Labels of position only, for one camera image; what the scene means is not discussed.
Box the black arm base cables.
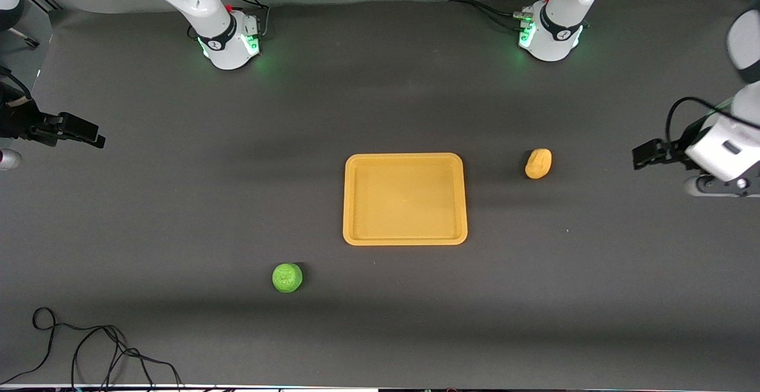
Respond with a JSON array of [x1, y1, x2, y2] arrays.
[[448, 0, 556, 30], [221, 0, 271, 41]]

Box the yellow plastic tray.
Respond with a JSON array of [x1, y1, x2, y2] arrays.
[[343, 153, 468, 246]]

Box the black right arm base cables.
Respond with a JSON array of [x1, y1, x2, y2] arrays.
[[221, 0, 271, 41]]

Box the loose black cable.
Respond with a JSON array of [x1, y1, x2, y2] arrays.
[[0, 307, 185, 390]]

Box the green toy apple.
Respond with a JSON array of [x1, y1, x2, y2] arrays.
[[272, 263, 303, 293]]

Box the dark grey table mat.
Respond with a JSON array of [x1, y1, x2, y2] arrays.
[[0, 0, 760, 388]]

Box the black left arm base cables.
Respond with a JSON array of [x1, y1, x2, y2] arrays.
[[448, 0, 556, 30]]

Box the yellow toy potato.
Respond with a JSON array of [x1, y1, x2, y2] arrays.
[[525, 148, 553, 179]]

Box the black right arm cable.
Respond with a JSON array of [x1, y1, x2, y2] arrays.
[[0, 65, 31, 105]]

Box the thin metal stand leg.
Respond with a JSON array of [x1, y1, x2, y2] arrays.
[[0, 27, 39, 48]]

